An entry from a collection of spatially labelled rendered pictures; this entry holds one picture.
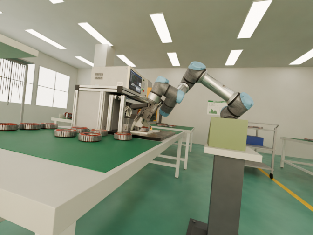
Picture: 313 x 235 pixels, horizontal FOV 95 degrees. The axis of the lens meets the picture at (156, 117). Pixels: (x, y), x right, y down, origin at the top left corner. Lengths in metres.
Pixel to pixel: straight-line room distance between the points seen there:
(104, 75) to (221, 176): 1.21
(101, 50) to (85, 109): 4.61
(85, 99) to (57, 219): 1.07
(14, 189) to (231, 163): 1.03
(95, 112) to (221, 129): 0.94
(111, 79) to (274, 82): 6.54
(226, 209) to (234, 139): 0.46
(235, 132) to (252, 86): 5.91
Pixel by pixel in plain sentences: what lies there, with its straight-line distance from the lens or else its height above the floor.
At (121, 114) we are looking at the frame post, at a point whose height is 0.91.
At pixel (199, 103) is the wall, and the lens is 6.53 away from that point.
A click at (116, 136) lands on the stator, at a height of 0.77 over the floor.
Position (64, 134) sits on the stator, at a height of 0.77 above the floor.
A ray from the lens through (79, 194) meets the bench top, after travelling 0.33.
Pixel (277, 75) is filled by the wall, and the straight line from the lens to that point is 7.32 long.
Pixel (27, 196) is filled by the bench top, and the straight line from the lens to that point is 0.35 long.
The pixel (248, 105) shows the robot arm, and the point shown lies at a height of 1.05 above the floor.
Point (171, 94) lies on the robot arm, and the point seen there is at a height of 1.05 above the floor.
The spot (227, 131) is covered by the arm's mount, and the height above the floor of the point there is 0.86.
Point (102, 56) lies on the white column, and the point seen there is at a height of 2.86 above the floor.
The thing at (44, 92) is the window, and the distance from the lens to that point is 8.39.
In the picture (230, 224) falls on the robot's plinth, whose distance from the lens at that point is 1.25.
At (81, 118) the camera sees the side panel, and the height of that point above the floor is 0.85.
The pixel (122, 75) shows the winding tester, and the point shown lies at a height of 1.24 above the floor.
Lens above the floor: 0.90
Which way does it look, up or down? 1 degrees up
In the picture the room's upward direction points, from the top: 6 degrees clockwise
